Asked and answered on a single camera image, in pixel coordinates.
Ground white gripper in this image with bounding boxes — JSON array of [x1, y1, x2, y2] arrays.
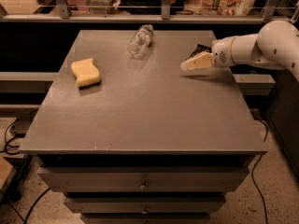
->
[[180, 36, 235, 71]]

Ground black rxbar chocolate wrapper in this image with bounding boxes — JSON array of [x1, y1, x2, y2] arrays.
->
[[190, 44, 211, 58]]

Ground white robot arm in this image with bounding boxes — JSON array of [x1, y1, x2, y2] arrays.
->
[[180, 21, 299, 80]]

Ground clear plastic water bottle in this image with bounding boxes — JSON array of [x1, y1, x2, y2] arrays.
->
[[127, 24, 153, 59]]

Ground black bag behind railing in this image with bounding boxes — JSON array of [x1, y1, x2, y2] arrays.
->
[[118, 0, 187, 15]]

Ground grey drawer cabinet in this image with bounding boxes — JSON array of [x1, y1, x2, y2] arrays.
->
[[19, 29, 268, 224]]

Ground yellow wavy sponge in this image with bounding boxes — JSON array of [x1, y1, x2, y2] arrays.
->
[[71, 58, 101, 88]]

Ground middle drawer with knob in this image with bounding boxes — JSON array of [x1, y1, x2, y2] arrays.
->
[[64, 197, 225, 214]]

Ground drawer with knob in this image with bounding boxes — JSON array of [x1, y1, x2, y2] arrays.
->
[[37, 167, 249, 192], [64, 197, 225, 214]]

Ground top drawer with knob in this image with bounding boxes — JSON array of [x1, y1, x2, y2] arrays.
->
[[37, 167, 249, 192]]

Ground grey power box left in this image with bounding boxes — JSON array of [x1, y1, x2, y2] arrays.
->
[[9, 113, 35, 135]]

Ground bottom drawer front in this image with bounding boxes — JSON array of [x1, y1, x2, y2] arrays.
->
[[81, 214, 209, 224]]

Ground black cable right floor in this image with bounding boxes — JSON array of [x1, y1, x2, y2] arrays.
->
[[250, 119, 270, 224]]

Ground grey metal railing frame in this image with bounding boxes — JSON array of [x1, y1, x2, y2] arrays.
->
[[0, 0, 299, 24]]

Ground black cables left floor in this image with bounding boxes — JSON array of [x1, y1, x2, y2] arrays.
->
[[0, 109, 50, 224]]

